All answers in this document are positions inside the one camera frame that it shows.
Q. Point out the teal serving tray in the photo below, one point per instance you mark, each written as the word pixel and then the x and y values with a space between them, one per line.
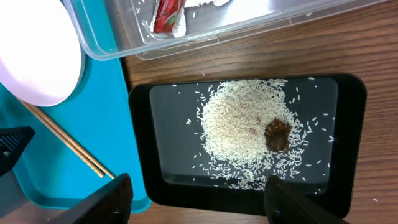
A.
pixel 97 116

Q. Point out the upper wooden chopstick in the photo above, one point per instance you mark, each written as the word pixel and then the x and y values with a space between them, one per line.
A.
pixel 73 145

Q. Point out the white napkin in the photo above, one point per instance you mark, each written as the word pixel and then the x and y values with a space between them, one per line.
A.
pixel 180 27

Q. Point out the clear plastic bin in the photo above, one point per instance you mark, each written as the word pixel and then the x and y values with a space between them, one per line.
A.
pixel 119 28

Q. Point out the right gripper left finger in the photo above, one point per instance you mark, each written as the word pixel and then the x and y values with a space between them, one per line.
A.
pixel 110 204

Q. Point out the white round plate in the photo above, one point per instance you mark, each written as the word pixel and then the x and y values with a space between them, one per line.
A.
pixel 42 62

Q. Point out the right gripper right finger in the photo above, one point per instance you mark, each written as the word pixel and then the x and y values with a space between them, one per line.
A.
pixel 285 205

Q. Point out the red snack wrapper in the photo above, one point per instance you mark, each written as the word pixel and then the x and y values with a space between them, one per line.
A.
pixel 165 16

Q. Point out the pile of white rice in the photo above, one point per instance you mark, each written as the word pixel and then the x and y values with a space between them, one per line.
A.
pixel 226 121

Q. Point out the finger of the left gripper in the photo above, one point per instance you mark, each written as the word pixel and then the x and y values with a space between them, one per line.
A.
pixel 13 143

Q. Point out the brown food scrap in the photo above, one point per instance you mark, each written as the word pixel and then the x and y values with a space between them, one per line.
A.
pixel 277 136

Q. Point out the black tray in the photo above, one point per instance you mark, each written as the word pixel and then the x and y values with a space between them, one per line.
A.
pixel 166 154

